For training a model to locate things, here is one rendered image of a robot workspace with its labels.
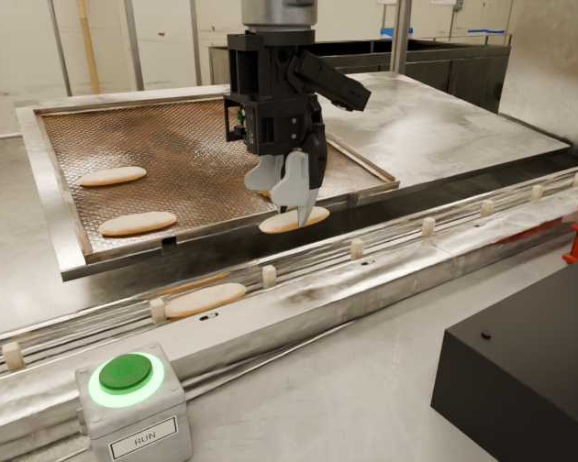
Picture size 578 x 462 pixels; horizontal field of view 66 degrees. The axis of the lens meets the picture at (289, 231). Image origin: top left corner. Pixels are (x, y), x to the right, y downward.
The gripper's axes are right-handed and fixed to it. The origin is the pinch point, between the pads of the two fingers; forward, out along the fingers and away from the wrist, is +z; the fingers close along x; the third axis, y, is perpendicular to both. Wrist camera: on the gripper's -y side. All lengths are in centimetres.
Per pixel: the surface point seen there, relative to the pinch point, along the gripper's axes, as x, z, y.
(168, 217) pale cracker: -14.0, 3.5, 11.4
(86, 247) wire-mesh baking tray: -12.9, 4.3, 22.3
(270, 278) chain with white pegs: 0.9, 7.9, 4.6
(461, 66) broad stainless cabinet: -150, 11, -239
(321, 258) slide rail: -0.7, 8.9, -4.8
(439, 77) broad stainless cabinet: -151, 17, -220
